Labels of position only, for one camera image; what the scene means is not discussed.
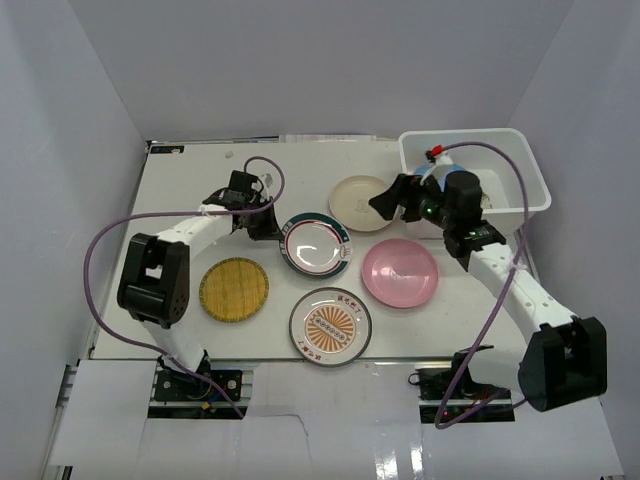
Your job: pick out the black label sticker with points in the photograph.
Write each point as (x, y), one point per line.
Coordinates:
(166, 149)

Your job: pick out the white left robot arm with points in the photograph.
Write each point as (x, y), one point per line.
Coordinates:
(154, 286)

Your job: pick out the green rimmed white plate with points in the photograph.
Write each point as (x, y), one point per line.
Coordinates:
(315, 245)

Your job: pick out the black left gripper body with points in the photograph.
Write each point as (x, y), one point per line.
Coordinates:
(261, 226)

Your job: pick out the white plastic bin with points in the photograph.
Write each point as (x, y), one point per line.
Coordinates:
(502, 160)

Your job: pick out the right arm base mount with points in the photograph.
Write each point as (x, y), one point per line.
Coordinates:
(432, 384)

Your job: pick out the pink round plate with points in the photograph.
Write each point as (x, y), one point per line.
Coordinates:
(400, 273)

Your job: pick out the cream round plate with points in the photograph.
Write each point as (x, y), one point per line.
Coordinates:
(349, 203)

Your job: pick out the round woven bamboo tray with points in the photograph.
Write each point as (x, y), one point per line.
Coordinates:
(233, 290)

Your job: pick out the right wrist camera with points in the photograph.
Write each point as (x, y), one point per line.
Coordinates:
(437, 157)

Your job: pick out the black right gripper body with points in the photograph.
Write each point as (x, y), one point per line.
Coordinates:
(425, 197)

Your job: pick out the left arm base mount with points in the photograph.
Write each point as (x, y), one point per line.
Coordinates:
(180, 397)

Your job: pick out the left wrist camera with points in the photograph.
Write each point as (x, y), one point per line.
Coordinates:
(262, 183)

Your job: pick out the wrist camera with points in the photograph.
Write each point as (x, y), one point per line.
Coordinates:
(437, 157)
(262, 183)

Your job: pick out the orange sunburst white plate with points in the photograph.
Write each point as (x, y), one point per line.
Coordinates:
(330, 327)

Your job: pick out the blue round plate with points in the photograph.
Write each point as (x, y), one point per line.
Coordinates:
(438, 171)

